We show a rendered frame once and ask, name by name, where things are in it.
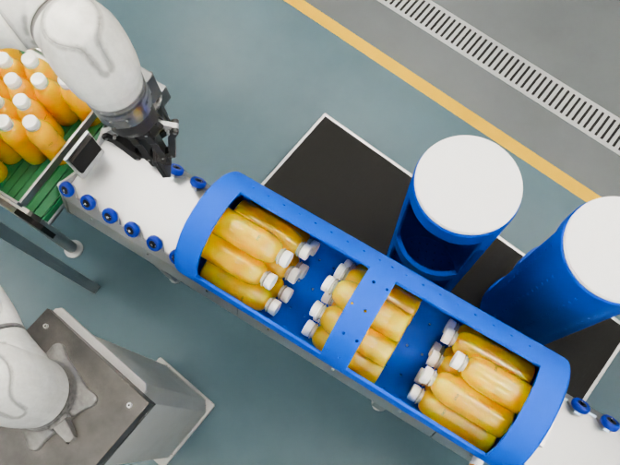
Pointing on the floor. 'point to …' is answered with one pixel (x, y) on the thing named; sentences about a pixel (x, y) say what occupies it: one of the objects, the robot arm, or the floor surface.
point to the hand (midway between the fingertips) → (161, 162)
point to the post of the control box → (45, 257)
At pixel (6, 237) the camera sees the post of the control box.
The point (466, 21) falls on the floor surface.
